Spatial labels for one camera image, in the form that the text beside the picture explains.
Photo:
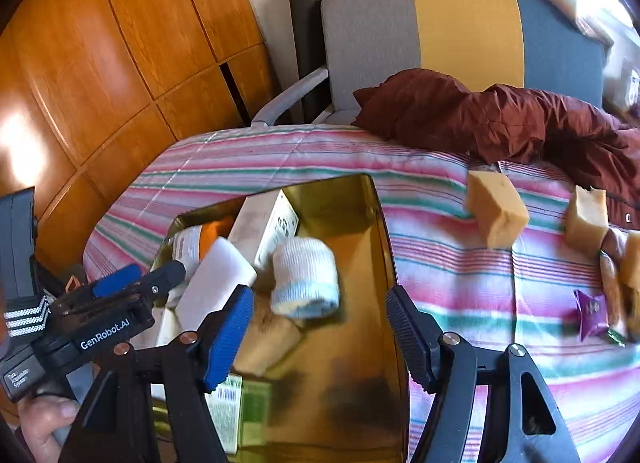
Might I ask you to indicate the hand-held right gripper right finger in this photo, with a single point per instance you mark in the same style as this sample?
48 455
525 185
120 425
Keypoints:
410 338

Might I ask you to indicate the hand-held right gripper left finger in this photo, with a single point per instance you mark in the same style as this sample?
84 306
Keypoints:
227 338

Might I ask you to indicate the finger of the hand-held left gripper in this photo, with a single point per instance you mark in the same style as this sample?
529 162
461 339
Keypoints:
117 279
160 280

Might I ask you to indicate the white box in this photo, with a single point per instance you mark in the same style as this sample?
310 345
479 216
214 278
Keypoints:
215 283

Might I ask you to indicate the gold-lined maroon box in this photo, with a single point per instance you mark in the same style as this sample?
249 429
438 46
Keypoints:
350 343

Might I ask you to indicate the orange bottle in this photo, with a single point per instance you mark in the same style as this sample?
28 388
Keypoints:
210 233

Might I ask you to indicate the green label box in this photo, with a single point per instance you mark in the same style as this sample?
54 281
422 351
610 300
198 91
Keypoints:
250 408

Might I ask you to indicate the white sock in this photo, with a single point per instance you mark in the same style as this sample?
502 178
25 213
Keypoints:
305 273

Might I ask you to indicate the tall printed cardboard box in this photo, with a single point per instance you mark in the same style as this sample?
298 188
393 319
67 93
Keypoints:
255 228

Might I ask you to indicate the purple snack packet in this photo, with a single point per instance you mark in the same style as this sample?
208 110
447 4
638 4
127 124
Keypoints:
590 315

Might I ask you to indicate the yellow sponge with torn edge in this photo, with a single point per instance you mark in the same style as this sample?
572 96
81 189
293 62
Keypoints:
587 218

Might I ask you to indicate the person's left hand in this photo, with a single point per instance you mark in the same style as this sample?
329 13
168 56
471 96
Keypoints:
47 418

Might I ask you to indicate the striped blanket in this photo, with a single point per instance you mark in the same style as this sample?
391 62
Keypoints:
450 293

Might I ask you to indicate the small green packet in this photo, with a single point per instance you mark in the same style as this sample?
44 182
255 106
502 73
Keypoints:
617 337

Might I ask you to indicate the wooden wardrobe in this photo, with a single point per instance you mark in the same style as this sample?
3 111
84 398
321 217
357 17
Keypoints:
125 43

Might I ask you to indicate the maroon jacket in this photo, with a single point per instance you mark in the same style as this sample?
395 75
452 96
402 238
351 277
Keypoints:
500 118

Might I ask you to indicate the grey yellow blue chair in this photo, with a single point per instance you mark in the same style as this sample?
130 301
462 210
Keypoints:
465 18

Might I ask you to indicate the white carton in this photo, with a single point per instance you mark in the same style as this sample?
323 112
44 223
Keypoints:
632 85

